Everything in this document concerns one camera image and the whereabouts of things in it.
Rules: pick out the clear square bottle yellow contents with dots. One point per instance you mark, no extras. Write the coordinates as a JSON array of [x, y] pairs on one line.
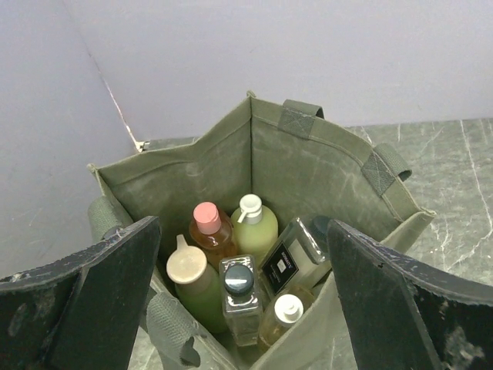
[[241, 300]]

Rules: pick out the orange soap bottle pink cap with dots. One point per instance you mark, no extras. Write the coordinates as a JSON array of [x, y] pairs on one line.
[[212, 231]]

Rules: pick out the green bottle pink pump cap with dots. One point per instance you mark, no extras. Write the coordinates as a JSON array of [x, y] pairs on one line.
[[197, 285]]

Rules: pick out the clear square bottle black label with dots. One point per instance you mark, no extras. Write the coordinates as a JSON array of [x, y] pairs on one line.
[[299, 256]]

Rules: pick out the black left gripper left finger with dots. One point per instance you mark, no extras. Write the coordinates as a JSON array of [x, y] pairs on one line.
[[83, 311]]

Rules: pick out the amber bottle white cap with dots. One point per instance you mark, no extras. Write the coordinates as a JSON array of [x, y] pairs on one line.
[[282, 313]]

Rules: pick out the yellow-green lotion bottle white cap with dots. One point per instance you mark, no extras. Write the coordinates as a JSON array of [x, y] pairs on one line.
[[255, 227]]

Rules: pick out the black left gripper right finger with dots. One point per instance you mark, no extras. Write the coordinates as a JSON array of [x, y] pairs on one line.
[[404, 314]]

